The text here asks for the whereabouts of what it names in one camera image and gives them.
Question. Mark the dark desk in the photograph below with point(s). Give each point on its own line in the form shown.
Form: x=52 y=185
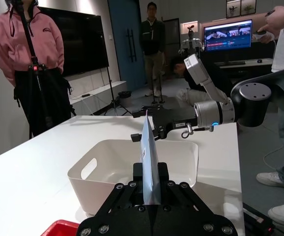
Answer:
x=252 y=68

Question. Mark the black device with red light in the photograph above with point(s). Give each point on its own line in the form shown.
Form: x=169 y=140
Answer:
x=257 y=221

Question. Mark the white humanoid robot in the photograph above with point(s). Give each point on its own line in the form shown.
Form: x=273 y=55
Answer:
x=192 y=43

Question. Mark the large black wall screen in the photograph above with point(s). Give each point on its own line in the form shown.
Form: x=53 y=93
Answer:
x=83 y=44

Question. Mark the person standing at door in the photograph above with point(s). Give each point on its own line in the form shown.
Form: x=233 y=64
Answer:
x=151 y=37

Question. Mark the person crouching on floor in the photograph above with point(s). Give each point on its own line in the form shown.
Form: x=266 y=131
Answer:
x=196 y=94

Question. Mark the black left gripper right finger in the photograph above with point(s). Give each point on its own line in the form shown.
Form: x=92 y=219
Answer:
x=178 y=194

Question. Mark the blue door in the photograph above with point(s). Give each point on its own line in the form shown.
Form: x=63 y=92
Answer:
x=122 y=19

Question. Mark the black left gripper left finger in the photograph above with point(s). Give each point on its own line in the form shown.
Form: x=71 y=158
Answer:
x=124 y=194

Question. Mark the small waste bin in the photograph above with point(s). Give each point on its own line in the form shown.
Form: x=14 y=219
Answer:
x=125 y=98

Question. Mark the thin black light stand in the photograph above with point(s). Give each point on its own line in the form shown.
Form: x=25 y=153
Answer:
x=114 y=103

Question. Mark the framed plant picture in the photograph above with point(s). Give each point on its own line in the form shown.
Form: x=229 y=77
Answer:
x=232 y=8
x=247 y=7

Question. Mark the person standing by tripod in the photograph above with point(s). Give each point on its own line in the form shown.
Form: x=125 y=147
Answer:
x=9 y=49

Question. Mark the black camera tripod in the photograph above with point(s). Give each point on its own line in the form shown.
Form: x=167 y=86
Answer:
x=27 y=33

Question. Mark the low white cabinet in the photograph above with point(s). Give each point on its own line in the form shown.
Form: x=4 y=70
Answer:
x=95 y=91

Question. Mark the pale blue pouch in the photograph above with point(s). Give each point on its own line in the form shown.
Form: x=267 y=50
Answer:
x=149 y=152

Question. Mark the white hand controller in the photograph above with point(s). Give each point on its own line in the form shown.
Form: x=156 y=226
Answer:
x=263 y=37

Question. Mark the red plastic tray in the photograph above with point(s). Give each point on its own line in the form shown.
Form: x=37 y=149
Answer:
x=61 y=228

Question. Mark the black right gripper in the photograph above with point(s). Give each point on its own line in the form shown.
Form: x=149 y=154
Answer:
x=169 y=120

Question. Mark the person's hand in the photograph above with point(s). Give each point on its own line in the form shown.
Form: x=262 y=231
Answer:
x=277 y=20

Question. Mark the lit computer monitor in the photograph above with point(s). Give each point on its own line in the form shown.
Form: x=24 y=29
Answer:
x=228 y=37

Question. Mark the black keyboard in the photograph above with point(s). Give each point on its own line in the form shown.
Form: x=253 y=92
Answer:
x=230 y=63

